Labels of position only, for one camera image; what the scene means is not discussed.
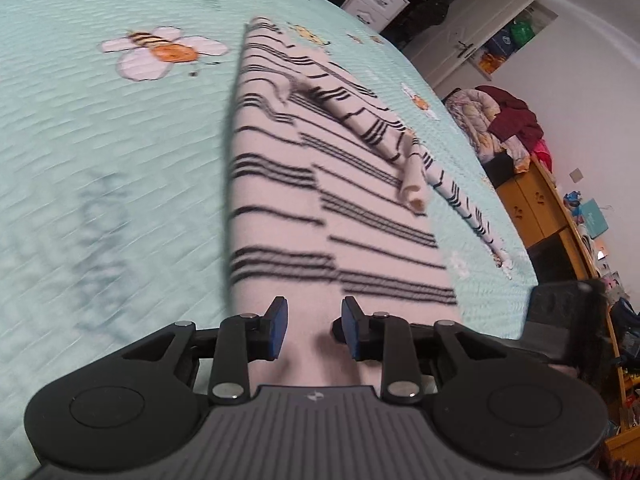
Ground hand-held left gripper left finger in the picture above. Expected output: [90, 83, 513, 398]
[122, 296, 290, 405]

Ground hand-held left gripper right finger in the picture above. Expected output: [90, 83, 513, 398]
[332, 296, 518, 403]

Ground white black-striped knit sweater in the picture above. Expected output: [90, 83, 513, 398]
[227, 16, 513, 391]

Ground teal box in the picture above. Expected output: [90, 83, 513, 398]
[582, 199, 611, 238]

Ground wooden cabinet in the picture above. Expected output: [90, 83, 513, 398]
[495, 155, 640, 480]

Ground dark red cloth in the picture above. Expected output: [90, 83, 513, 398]
[475, 85, 545, 146]

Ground pile of floral quilts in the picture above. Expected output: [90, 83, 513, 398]
[444, 86, 553, 173]

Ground mint bee-print quilted bedspread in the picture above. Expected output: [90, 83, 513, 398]
[0, 0, 541, 466]

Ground orange packets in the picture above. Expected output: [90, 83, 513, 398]
[477, 52, 506, 78]

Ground blue bag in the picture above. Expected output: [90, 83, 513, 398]
[487, 30, 516, 58]

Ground green bag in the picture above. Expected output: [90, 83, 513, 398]
[509, 19, 536, 46]

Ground white door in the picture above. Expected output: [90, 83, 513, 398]
[402, 0, 541, 91]

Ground white drawer cabinet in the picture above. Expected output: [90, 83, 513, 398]
[341, 0, 413, 33]

